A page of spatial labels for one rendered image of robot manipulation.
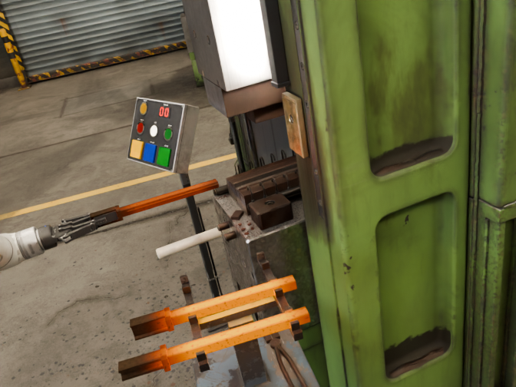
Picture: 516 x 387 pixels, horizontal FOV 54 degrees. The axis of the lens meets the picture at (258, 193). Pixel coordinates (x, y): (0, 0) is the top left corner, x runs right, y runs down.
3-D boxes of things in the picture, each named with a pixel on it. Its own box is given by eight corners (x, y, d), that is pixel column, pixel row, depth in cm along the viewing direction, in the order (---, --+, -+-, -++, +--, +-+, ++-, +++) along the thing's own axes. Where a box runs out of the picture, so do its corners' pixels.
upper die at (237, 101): (227, 118, 155) (220, 88, 150) (208, 103, 172) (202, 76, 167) (345, 82, 166) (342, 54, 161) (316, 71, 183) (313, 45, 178)
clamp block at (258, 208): (261, 231, 161) (257, 214, 158) (251, 219, 168) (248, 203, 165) (294, 219, 164) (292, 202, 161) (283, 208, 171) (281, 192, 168)
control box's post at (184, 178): (219, 318, 265) (167, 128, 215) (216, 313, 269) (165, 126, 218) (225, 315, 266) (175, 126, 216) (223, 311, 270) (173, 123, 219)
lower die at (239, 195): (247, 216, 171) (243, 193, 167) (229, 193, 188) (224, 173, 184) (354, 177, 182) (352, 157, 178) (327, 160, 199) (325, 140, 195)
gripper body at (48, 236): (45, 243, 161) (74, 232, 163) (45, 255, 154) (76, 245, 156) (36, 223, 157) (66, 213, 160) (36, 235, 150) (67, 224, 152)
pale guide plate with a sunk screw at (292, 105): (302, 158, 140) (295, 100, 132) (289, 148, 148) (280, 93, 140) (309, 156, 140) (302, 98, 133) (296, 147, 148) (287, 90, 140)
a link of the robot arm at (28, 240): (28, 265, 152) (47, 257, 154) (15, 240, 148) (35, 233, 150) (28, 250, 160) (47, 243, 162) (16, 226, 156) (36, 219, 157)
